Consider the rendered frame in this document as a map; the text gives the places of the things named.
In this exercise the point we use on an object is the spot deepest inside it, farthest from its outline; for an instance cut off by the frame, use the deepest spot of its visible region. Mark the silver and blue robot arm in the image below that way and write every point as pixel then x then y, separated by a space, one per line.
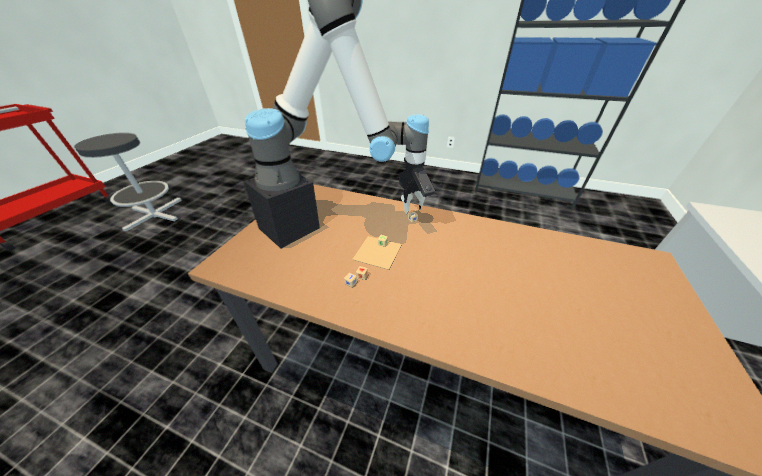
pixel 266 130

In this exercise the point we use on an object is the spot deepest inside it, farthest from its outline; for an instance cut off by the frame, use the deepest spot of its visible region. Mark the tan flat mat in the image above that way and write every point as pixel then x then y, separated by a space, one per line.
pixel 373 254

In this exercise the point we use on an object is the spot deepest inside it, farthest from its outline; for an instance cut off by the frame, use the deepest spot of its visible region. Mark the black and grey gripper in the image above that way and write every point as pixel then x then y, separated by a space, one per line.
pixel 407 181

